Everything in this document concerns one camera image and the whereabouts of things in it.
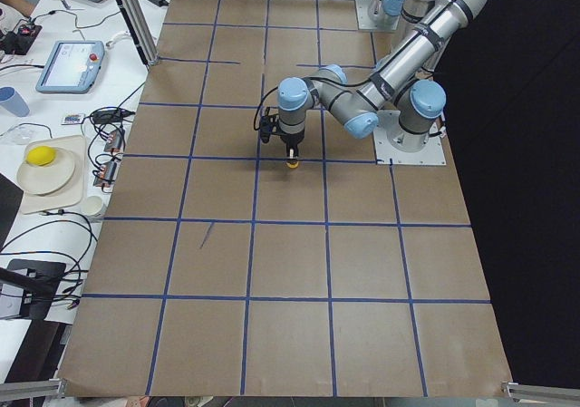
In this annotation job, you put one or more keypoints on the black tripod base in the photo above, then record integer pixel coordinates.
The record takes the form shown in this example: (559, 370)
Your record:
(28, 288)

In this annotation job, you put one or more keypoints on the black device with red button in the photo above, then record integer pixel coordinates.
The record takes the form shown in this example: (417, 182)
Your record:
(19, 43)

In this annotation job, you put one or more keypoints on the small remote control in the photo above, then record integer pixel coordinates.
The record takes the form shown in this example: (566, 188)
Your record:
(73, 119)

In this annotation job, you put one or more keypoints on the near blue teach pendant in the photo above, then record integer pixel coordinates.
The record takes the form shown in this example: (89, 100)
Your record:
(72, 67)

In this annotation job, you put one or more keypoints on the yellow lemon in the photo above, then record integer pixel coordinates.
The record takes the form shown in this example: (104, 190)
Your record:
(41, 156)

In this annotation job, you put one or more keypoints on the white paper cup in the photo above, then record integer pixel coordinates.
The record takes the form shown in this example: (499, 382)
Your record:
(94, 208)

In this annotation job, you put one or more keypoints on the small circuit board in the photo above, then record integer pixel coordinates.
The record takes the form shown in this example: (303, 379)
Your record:
(105, 175)
(115, 141)

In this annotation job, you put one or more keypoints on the light blue plastic cup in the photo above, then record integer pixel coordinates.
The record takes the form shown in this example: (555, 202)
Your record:
(12, 101)

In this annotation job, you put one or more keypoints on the beige round plate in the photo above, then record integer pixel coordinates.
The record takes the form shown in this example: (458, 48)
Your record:
(47, 179)

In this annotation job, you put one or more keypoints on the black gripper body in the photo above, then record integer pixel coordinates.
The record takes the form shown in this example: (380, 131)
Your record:
(291, 141)

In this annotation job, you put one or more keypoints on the beige rectangular tray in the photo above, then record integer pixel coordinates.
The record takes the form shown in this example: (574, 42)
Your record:
(73, 191)

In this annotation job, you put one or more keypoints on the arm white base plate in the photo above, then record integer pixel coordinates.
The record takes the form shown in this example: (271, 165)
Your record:
(395, 146)
(380, 16)

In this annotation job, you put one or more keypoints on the brown paper table cover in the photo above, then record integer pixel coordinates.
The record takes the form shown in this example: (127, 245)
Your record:
(221, 271)

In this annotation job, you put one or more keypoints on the lower small circuit board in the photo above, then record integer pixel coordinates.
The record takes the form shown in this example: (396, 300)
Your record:
(105, 175)

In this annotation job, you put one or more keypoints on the aluminium frame post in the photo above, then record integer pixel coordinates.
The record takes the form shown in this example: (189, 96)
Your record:
(139, 31)

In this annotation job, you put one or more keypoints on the upper small circuit board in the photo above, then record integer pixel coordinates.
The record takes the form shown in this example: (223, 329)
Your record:
(115, 141)

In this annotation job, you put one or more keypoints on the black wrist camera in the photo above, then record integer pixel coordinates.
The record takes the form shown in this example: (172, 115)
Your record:
(268, 125)

